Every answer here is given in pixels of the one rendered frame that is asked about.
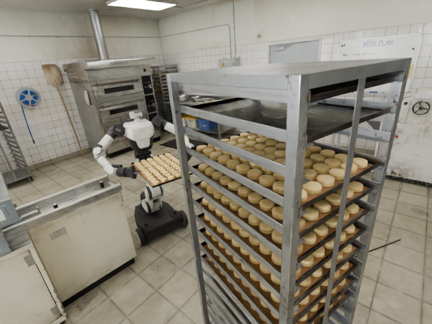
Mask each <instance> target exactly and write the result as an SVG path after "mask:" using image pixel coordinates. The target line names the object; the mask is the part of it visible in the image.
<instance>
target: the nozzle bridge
mask: <svg viewBox="0 0 432 324"><path fill-rule="evenodd" d="M7 188H8V185H7V183H6V181H5V179H4V177H3V175H2V173H1V171H0V257H1V256H3V255H6V254H8V253H10V252H12V249H11V247H10V245H9V243H8V242H7V240H6V238H5V236H4V234H3V232H2V231H1V228H3V227H5V226H8V225H10V224H13V223H15V222H18V221H20V220H21V219H20V217H19V214H18V213H17V210H16V209H15V206H14V204H13V202H12V200H11V198H10V195H9V193H8V190H7Z"/></svg>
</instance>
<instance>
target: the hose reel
mask: <svg viewBox="0 0 432 324"><path fill-rule="evenodd" d="M15 99H16V100H17V102H18V103H19V104H20V105H21V107H22V111H23V114H24V110H23V106H24V107H28V108H32V109H33V110H35V108H34V107H37V106H38V105H40V103H41V101H42V97H41V94H40V93H39V92H38V91H37V90H36V89H34V88H32V87H22V88H19V89H18V90H17V91H16V93H15ZM24 118H25V120H26V117H25V114H24ZM26 124H27V126H28V123H27V121H26ZM28 130H29V132H30V129H29V126H28ZM30 135H31V138H32V140H33V137H32V134H31V132H30ZM33 143H35V142H34V140H33Z"/></svg>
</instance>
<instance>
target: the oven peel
mask: <svg viewBox="0 0 432 324"><path fill-rule="evenodd" d="M42 70H43V72H44V75H45V77H46V80H47V82H48V83H49V84H51V85H53V86H55V87H56V88H57V89H58V92H59V95H60V97H61V100H62V103H63V104H64V107H65V110H66V112H67V115H68V118H69V120H70V123H71V126H72V128H73V131H74V133H75V136H76V140H77V141H78V145H79V147H80V150H81V153H82V155H83V158H84V153H83V151H82V148H81V146H80V143H79V140H78V137H77V134H76V132H75V129H74V126H73V124H72V121H71V118H70V116H69V113H68V110H67V108H66V105H65V103H64V100H63V98H62V95H61V93H60V90H59V85H60V84H61V83H62V77H61V75H60V71H59V69H58V66H57V65H56V64H43V65H42Z"/></svg>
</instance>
